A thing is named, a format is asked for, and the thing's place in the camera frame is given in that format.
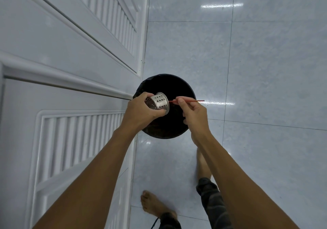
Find person's left foot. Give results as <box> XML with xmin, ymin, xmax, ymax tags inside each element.
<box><xmin>140</xmin><ymin>190</ymin><xmax>178</xmax><ymax>222</ymax></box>

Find person's left hand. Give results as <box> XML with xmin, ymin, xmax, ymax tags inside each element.
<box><xmin>120</xmin><ymin>91</ymin><xmax>167</xmax><ymax>136</ymax></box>

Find dark striped trousers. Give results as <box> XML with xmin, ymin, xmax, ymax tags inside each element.
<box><xmin>158</xmin><ymin>177</ymin><xmax>233</xmax><ymax>229</ymax></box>

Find perforated steel strainer cup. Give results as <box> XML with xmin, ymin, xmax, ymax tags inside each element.
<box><xmin>145</xmin><ymin>92</ymin><xmax>170</xmax><ymax>115</ymax></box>

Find person's right forearm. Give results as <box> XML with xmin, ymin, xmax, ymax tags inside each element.
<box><xmin>191</xmin><ymin>131</ymin><xmax>300</xmax><ymax>229</ymax></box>

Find round black trash bin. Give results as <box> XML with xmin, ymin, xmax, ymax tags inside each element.
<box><xmin>133</xmin><ymin>73</ymin><xmax>197</xmax><ymax>140</ymax></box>

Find person's left forearm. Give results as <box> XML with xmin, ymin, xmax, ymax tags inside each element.
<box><xmin>33</xmin><ymin>127</ymin><xmax>138</xmax><ymax>229</ymax></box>

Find person's right hand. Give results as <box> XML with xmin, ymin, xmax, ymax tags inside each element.
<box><xmin>176</xmin><ymin>96</ymin><xmax>211</xmax><ymax>145</ymax></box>

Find white louvered cabinet door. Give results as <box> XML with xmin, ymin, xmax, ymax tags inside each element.
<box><xmin>0</xmin><ymin>0</ymin><xmax>152</xmax><ymax>101</ymax></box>
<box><xmin>0</xmin><ymin>62</ymin><xmax>138</xmax><ymax>229</ymax></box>

